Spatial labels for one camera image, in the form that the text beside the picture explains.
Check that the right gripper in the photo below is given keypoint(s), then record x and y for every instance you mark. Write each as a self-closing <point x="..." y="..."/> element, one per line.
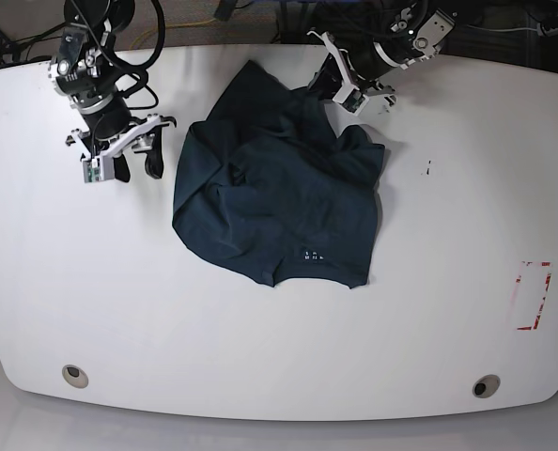
<point x="144" y="136"/>

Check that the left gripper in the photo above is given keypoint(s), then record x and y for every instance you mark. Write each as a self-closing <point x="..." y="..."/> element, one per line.
<point x="336" y="78"/>

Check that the dark blue T-shirt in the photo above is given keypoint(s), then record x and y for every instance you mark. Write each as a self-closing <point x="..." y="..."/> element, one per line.
<point x="266" y="188"/>

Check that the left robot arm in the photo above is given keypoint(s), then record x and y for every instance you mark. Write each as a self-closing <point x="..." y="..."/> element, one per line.
<point x="365" y="40"/>

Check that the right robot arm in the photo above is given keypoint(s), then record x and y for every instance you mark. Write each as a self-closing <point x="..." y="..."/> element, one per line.
<point x="97" y="82"/>

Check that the left table grommet hole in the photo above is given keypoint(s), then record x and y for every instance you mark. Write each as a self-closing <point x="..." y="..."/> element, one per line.
<point x="75" y="376"/>

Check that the table grommet hole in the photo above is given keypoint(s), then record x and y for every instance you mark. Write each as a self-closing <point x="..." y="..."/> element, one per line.
<point x="486" y="386"/>
<point x="75" y="376"/>

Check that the red tape rectangle marking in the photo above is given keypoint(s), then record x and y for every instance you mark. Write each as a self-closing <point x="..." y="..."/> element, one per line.
<point x="530" y="294"/>

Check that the right table grommet hole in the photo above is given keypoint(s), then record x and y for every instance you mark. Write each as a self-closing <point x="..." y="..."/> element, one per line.
<point x="486" y="386"/>

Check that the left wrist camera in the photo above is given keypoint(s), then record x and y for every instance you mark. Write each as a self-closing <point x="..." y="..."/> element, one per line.
<point x="354" y="103"/>

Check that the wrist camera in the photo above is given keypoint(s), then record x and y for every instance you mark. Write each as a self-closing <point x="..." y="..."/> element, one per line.
<point x="93" y="170"/>
<point x="354" y="103"/>

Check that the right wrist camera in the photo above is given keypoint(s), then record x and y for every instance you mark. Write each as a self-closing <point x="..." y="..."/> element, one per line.
<point x="93" y="170"/>

